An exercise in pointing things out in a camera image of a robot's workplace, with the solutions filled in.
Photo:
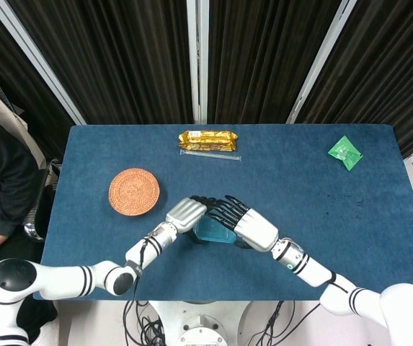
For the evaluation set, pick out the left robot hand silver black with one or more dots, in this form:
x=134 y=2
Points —
x=186 y=214

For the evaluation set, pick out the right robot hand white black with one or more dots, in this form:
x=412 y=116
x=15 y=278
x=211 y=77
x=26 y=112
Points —
x=258 y=230

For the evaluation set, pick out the clear container with blue lid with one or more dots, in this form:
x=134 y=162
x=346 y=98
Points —
x=213 y=234

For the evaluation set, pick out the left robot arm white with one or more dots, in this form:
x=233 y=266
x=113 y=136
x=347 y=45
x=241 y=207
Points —
x=65 y=281

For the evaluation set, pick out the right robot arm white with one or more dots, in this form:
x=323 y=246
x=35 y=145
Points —
x=314 y=270

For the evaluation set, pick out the blue fabric table cover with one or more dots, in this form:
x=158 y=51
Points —
x=300 y=202

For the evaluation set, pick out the woven straw basket plate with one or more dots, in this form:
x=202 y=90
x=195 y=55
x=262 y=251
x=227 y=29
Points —
x=134 y=191

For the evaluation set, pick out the clear wrapped straw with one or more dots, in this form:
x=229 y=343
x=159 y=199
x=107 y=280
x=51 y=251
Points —
x=209 y=155

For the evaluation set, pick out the golden biscuit package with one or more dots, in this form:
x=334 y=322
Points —
x=208 y=140

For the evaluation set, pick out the white robot torso base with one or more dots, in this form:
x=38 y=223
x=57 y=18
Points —
x=199 y=324

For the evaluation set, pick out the green snack packet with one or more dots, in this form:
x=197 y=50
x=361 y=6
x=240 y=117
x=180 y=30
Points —
x=345 y=153

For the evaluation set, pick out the black chrome office chair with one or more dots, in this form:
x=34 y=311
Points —
x=38 y=216

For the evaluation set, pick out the black pleated curtain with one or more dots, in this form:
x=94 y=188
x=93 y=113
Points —
x=127 y=54

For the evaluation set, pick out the person in black clothes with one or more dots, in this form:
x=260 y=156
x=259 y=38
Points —
x=0 y=173

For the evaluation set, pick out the white upright frame post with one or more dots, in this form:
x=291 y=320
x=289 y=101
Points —
x=197 y=61

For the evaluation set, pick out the white slanted frame post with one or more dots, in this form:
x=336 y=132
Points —
x=36 y=61
x=319 y=61

